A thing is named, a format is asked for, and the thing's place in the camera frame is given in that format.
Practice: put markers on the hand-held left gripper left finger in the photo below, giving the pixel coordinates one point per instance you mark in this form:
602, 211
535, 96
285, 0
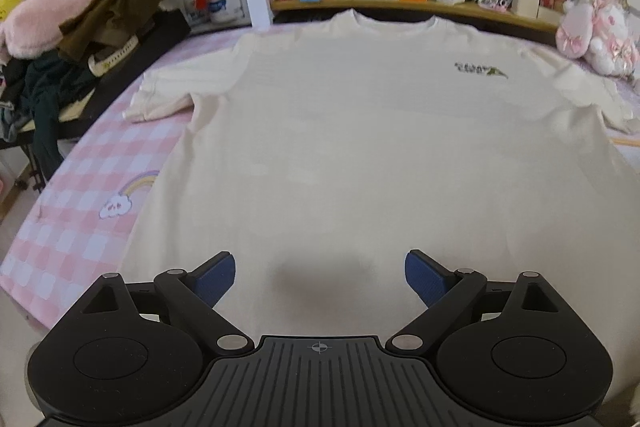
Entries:
215, 279

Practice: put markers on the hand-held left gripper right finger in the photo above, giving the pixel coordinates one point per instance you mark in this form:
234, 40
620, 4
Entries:
425, 279

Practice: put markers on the cream printed T-shirt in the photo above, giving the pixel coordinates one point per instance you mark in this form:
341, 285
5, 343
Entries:
350, 132

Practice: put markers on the pink checked cartoon desk mat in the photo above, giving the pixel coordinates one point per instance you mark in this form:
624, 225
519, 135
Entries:
85, 167

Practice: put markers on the dark green cloth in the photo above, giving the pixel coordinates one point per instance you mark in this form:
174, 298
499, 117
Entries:
45, 97

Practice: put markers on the white tub green lid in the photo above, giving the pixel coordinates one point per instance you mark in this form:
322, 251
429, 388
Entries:
225, 2

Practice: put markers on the small pink scissors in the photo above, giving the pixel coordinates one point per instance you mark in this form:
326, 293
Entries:
497, 4

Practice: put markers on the low beige box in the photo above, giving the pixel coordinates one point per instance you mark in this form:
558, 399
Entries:
550, 15

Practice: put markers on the olive green garment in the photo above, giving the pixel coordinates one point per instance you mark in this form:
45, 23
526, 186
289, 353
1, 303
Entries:
120, 2

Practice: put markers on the white plush toy pink bows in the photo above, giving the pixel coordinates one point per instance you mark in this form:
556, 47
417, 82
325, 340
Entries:
612, 37

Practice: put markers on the pink fluffy cloth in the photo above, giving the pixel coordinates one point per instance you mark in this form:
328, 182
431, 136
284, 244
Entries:
40, 22

